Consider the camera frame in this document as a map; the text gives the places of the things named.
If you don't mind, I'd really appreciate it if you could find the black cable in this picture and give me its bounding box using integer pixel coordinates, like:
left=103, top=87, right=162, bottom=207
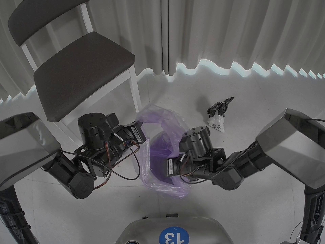
left=61, top=140, right=142, bottom=189
left=292, top=221, right=305, bottom=244

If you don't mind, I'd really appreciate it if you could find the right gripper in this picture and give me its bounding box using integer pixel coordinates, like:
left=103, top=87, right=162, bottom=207
left=166, top=155, right=190, bottom=178

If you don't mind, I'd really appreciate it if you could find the purple plastic bag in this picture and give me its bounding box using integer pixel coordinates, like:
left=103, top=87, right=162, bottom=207
left=136, top=105, right=194, bottom=200

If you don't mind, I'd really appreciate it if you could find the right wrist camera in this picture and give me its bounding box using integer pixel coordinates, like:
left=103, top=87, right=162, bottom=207
left=179, top=132, right=195, bottom=154

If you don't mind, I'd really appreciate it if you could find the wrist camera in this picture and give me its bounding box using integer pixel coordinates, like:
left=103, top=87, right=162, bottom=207
left=105, top=113, right=120, bottom=131
left=179, top=132, right=195, bottom=154

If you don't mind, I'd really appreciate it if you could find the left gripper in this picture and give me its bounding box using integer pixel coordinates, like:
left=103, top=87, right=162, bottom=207
left=115, top=122, right=149, bottom=147

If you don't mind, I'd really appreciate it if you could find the white chair with dark seat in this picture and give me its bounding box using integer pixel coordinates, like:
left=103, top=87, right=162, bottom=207
left=8, top=0, right=143, bottom=147

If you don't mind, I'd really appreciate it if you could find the black plastic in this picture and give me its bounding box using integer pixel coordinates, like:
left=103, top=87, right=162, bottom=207
left=207, top=96, right=235, bottom=117

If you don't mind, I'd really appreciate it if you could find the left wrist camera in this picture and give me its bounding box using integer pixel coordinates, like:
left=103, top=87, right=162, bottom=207
left=105, top=113, right=120, bottom=131

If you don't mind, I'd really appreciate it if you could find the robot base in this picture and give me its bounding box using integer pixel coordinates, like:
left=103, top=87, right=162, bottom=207
left=115, top=212, right=234, bottom=244

